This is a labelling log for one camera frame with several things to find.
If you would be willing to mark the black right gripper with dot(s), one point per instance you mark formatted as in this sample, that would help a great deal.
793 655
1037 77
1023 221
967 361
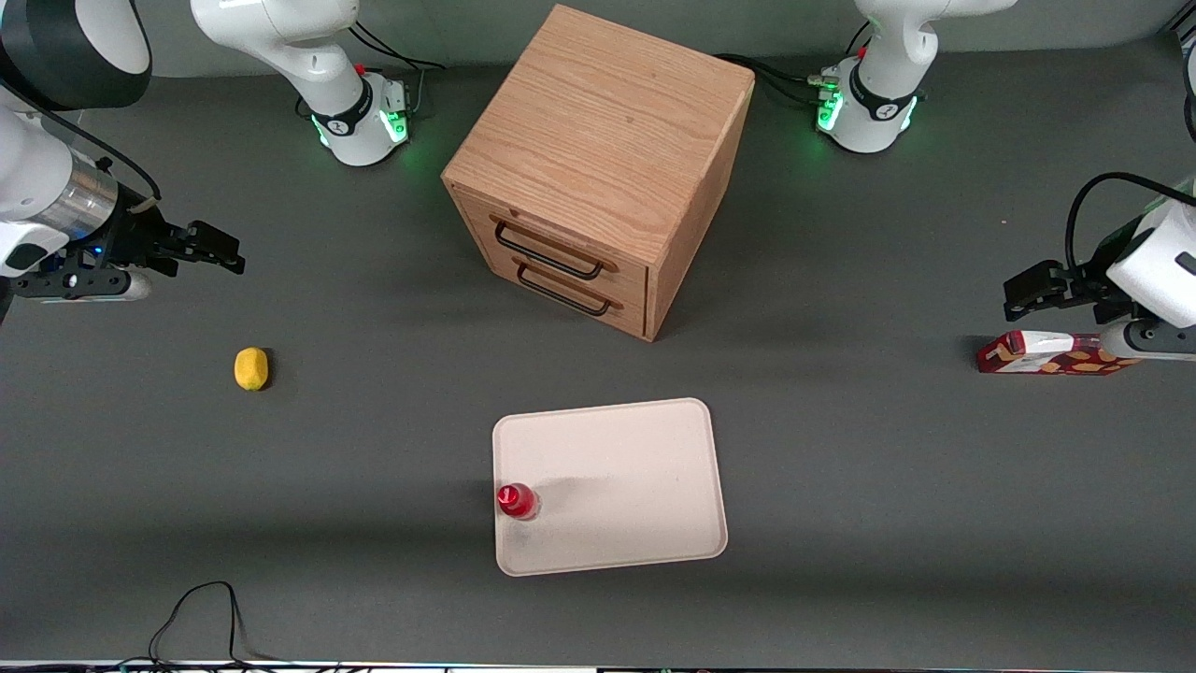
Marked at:
136 239

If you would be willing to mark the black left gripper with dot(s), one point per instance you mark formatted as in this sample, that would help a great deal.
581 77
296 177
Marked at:
1095 279

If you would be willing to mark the red coke bottle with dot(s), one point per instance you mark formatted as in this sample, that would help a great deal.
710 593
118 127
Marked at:
517 502

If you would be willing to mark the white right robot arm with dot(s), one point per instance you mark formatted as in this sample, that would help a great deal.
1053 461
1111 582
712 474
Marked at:
318 56

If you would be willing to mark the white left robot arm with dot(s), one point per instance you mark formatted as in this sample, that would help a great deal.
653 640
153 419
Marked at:
897 47

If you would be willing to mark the beige plastic tray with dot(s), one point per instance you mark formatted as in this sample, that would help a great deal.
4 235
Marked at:
617 486

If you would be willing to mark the red cookie box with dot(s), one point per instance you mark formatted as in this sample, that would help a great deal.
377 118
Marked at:
1028 360

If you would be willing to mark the yellow lemon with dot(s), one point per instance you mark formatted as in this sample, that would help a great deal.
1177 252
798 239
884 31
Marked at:
250 369

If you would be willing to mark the wooden drawer cabinet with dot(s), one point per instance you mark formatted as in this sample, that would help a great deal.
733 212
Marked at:
598 121

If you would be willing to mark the wooden drawer front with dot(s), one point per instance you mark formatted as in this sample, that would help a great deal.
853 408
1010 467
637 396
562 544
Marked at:
633 316
628 274

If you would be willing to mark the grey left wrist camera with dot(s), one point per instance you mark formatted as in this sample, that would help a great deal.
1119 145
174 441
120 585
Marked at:
1154 341

